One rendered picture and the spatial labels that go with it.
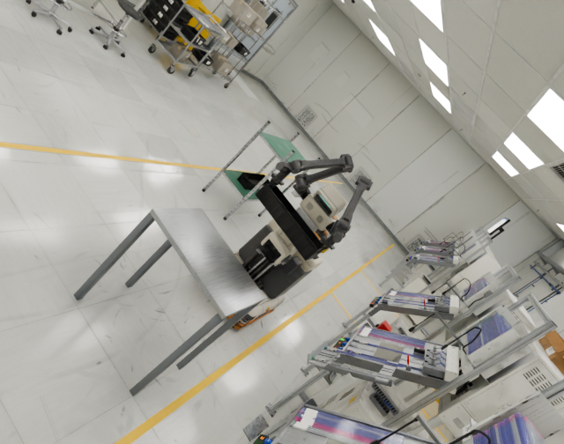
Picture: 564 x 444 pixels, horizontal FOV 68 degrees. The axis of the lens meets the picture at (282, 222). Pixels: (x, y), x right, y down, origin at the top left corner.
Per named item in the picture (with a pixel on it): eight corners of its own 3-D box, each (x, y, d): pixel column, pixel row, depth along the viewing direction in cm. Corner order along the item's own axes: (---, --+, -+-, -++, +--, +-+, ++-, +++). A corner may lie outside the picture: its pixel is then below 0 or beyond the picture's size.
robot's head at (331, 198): (324, 190, 321) (331, 181, 308) (342, 211, 316) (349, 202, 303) (311, 198, 315) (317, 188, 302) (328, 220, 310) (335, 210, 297)
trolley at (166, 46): (144, 49, 662) (183, -3, 628) (172, 56, 747) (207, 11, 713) (167, 74, 663) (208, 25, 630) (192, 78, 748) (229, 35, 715)
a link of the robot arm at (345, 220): (371, 185, 289) (357, 177, 290) (374, 181, 284) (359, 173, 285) (348, 233, 270) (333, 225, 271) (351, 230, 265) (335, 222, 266)
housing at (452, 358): (441, 390, 265) (445, 369, 264) (444, 362, 310) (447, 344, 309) (455, 394, 262) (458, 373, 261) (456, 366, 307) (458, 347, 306)
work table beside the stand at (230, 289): (129, 282, 291) (201, 208, 264) (182, 367, 274) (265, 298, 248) (73, 294, 250) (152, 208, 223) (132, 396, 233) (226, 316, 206)
